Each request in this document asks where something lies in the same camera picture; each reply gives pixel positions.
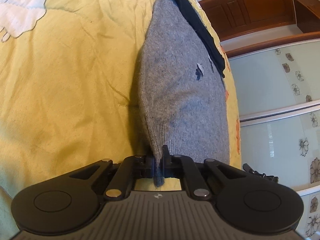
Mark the grey knit sweater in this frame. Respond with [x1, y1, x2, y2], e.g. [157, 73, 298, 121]
[138, 0, 229, 186]

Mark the glass sliding wardrobe door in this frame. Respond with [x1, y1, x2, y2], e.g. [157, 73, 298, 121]
[230, 39, 320, 239]

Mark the yellow flowered bed quilt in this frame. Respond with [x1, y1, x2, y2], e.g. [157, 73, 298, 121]
[0, 0, 242, 240]

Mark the brown wooden cabinet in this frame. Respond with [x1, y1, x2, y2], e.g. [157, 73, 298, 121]
[293, 0, 320, 33]

